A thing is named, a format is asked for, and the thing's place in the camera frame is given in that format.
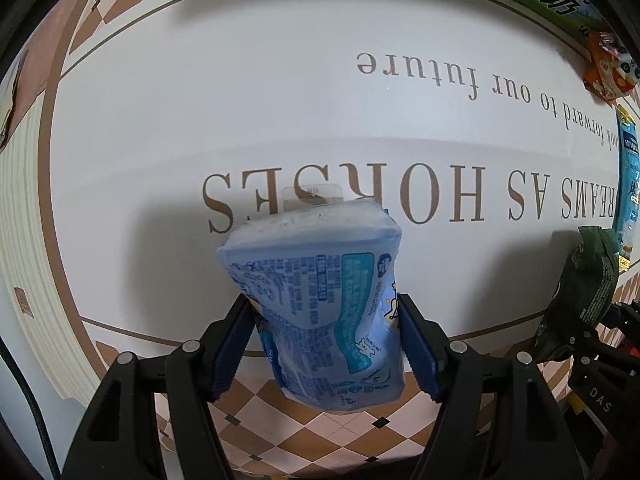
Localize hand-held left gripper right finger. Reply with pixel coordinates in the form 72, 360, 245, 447
395, 292, 587, 480

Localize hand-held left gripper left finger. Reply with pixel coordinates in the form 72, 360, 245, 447
60, 292, 261, 480

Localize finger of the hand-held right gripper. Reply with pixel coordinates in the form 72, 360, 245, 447
595, 300, 640, 353

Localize dark green soft packet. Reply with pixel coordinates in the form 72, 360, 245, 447
531, 226, 622, 364

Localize light blue soft packet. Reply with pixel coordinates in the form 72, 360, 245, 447
216, 185, 407, 416

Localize blue long packet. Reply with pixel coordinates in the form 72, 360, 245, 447
615, 105, 640, 272

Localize white printed checkered mat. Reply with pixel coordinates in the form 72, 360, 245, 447
0, 0, 640, 463

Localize orange snack packet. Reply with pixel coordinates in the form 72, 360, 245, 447
581, 30, 640, 105

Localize black cable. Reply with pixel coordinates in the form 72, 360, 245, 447
0, 337, 57, 480

